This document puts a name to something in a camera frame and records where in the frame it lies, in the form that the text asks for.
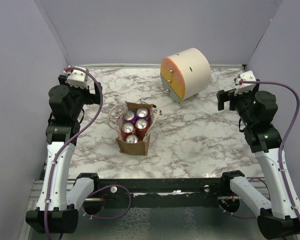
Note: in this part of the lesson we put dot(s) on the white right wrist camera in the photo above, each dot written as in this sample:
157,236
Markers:
245,82

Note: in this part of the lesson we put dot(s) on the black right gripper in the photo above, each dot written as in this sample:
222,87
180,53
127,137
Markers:
224,96

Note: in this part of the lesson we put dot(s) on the purple soda can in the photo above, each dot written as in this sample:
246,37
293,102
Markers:
132,139
130,117
143,113

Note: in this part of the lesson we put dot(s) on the canvas bag with cat print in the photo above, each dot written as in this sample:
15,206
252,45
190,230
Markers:
115,121

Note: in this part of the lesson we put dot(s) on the cream round drawer cabinet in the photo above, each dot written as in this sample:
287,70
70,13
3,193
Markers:
185,74

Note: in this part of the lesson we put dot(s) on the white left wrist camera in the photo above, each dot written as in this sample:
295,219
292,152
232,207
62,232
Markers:
76,79

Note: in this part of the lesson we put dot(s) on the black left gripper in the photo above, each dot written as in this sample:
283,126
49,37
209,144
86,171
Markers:
91,98

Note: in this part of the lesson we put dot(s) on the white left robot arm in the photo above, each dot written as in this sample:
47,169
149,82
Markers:
57,209

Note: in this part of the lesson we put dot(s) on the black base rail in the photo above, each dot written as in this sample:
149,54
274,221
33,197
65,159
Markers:
156,192

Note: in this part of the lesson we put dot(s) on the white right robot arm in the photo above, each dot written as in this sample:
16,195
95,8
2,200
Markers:
278,216

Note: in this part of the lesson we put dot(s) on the red soda can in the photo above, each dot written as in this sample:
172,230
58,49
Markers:
141,128
127,129

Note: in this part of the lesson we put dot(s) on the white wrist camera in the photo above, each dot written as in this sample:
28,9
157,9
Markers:
245,82
76,79

